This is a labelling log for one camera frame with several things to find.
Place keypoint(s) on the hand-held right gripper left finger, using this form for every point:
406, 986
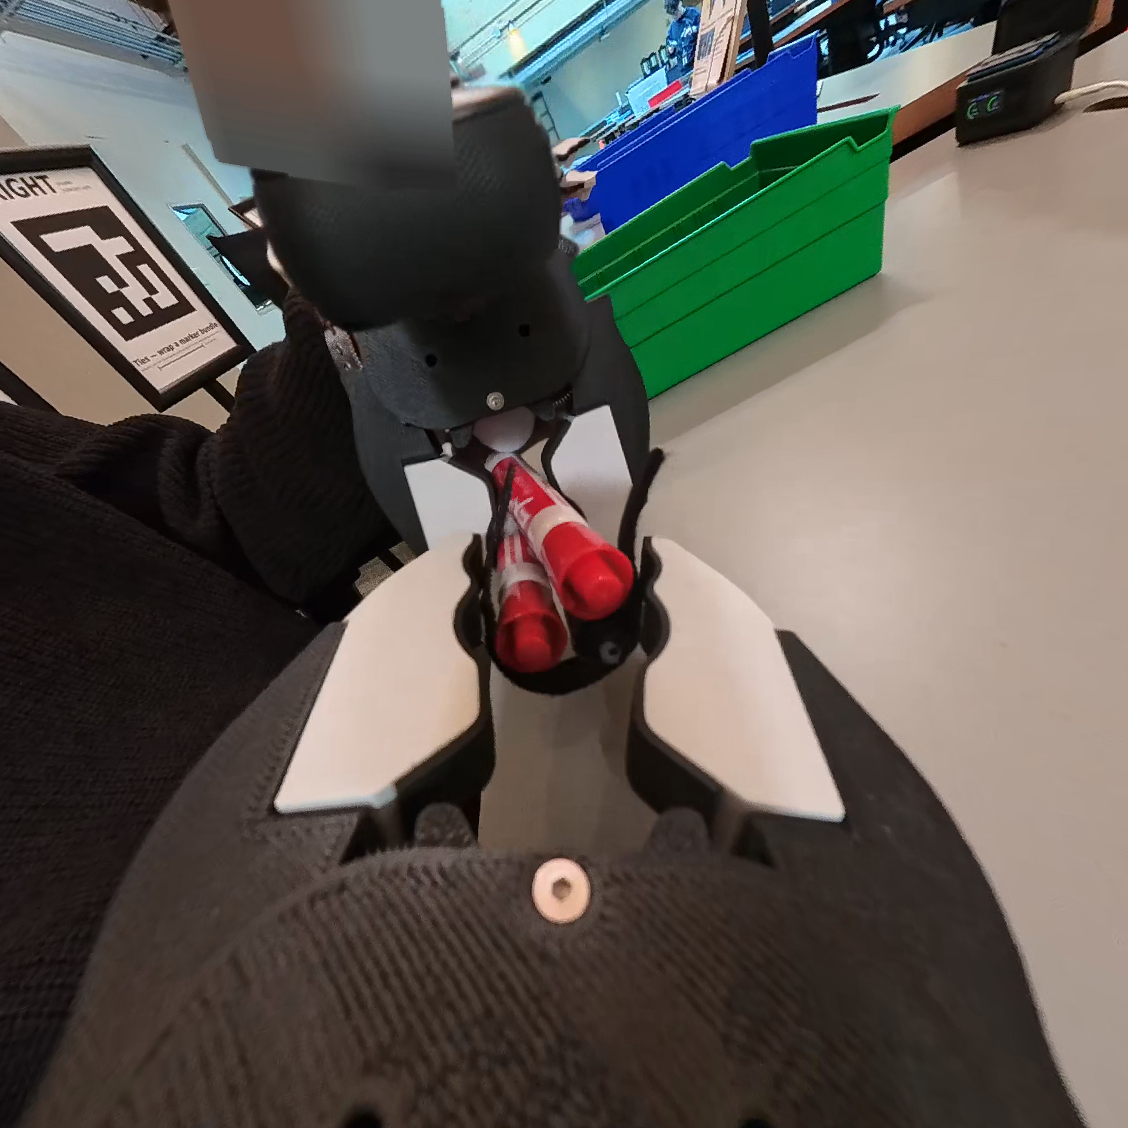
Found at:
389, 705

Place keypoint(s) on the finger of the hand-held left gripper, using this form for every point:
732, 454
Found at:
441, 498
590, 458

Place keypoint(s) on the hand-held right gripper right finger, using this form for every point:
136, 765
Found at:
740, 705

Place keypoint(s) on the black fuzzy tie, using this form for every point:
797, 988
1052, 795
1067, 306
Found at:
637, 501

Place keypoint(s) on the red dry erase marker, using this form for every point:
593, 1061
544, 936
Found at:
530, 626
573, 547

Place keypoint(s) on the green plastic bin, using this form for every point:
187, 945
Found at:
750, 282

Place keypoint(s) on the person's left forearm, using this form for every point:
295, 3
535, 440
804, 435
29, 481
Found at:
291, 440

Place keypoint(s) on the blue plastic bin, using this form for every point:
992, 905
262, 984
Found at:
706, 132

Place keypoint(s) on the person's black sweater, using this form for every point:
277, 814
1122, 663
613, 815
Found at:
107, 661

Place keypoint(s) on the brown cardboard sign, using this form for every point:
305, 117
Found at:
716, 48

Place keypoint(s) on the framed black white sign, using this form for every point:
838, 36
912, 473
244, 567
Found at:
107, 265

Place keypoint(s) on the black charger case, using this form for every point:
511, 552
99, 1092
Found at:
1013, 97

